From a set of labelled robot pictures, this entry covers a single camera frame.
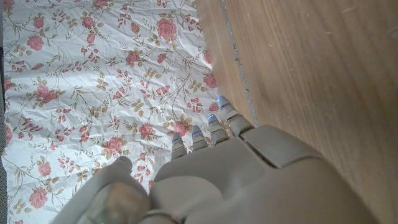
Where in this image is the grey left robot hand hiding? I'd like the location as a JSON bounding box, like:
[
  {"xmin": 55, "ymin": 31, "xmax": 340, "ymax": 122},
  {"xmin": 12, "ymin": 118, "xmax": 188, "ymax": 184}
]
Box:
[{"xmin": 51, "ymin": 95, "xmax": 382, "ymax": 224}]

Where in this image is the grey tape outline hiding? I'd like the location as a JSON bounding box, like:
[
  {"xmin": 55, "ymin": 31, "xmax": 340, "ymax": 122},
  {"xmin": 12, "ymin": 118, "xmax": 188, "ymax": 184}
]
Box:
[{"xmin": 219, "ymin": 0, "xmax": 259, "ymax": 128}]

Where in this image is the floral rose print backdrop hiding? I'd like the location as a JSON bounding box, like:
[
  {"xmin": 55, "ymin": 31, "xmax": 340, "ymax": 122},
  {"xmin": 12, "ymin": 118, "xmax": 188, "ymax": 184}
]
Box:
[{"xmin": 0, "ymin": 0, "xmax": 233, "ymax": 224}]

